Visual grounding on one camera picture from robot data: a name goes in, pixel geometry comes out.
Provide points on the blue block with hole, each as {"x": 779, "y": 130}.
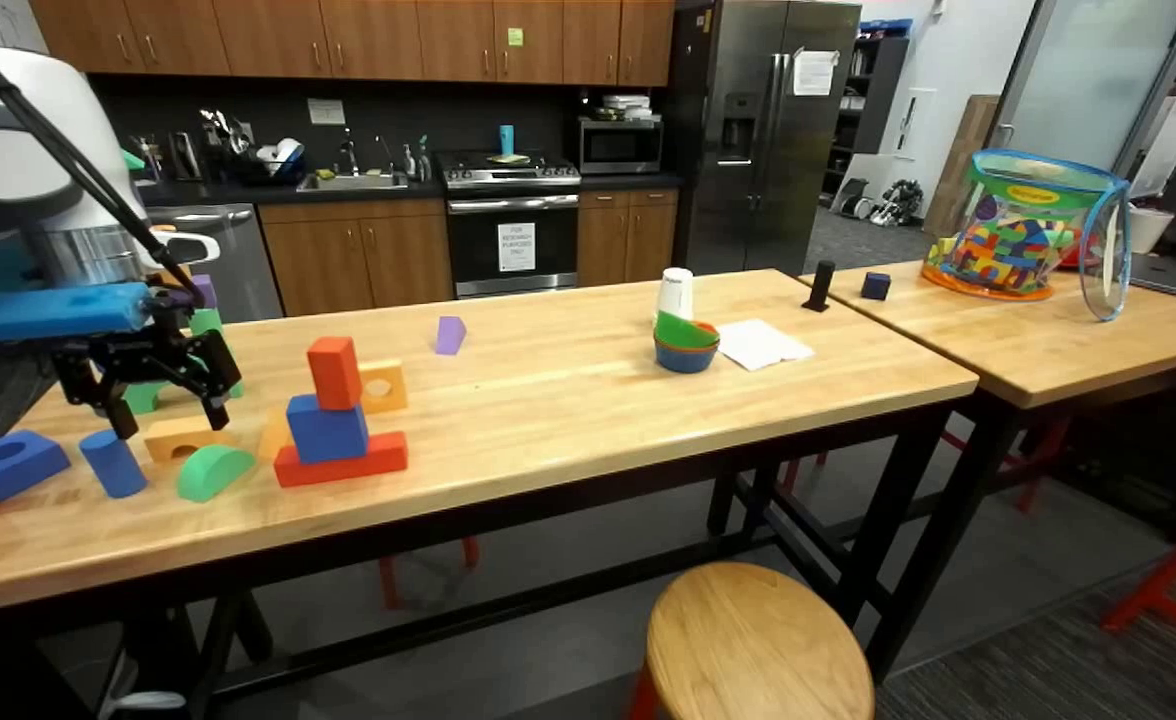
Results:
{"x": 27, "y": 462}

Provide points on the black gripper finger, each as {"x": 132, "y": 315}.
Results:
{"x": 117, "y": 413}
{"x": 219, "y": 373}

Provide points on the small black cube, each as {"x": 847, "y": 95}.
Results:
{"x": 876, "y": 287}

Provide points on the black oven stove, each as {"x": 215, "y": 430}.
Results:
{"x": 511, "y": 223}

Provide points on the yellow foam arch block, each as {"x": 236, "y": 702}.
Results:
{"x": 176, "y": 438}

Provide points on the yellow block with hole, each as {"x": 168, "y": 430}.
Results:
{"x": 384, "y": 385}

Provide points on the purple foam block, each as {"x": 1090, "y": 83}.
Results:
{"x": 449, "y": 337}

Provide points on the round wooden stool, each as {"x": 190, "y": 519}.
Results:
{"x": 741, "y": 642}

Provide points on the orange foam block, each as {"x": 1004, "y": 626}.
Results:
{"x": 333, "y": 373}

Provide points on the stainless steel refrigerator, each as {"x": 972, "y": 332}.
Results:
{"x": 748, "y": 127}

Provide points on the blue foam cylinder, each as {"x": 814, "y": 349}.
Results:
{"x": 115, "y": 465}

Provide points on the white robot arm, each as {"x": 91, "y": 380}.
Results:
{"x": 83, "y": 270}

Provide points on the white paper cup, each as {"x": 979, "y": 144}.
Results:
{"x": 678, "y": 294}

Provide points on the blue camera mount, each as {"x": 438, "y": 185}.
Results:
{"x": 72, "y": 309}

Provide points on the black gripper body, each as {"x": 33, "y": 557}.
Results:
{"x": 160, "y": 349}

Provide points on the stainless dishwasher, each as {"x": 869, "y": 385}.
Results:
{"x": 240, "y": 272}

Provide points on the green half-round foam block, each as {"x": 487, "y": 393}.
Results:
{"x": 215, "y": 468}

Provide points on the black microwave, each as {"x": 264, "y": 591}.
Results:
{"x": 623, "y": 144}

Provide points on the white paper sheet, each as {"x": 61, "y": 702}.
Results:
{"x": 761, "y": 345}

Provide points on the blue foam cube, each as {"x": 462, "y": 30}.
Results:
{"x": 324, "y": 432}

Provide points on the clear bag of blocks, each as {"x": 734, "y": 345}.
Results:
{"x": 1033, "y": 217}

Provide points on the green foam arch block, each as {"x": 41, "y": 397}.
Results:
{"x": 145, "y": 397}

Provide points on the black phone stand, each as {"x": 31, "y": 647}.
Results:
{"x": 823, "y": 287}

